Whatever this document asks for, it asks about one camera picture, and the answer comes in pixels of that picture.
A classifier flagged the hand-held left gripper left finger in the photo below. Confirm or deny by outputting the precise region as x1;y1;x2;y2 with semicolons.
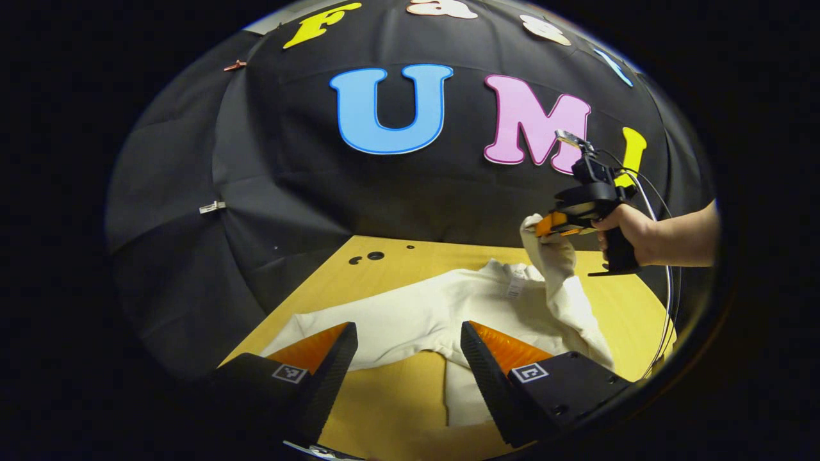
215;322;359;447

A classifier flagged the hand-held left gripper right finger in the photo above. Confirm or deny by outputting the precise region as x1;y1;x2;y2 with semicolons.
460;320;632;449

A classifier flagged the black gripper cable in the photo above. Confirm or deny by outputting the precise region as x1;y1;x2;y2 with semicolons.
599;149;682;380

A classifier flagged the white long-sleeved garment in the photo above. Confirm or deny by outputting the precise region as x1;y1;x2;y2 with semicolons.
259;213;616;428

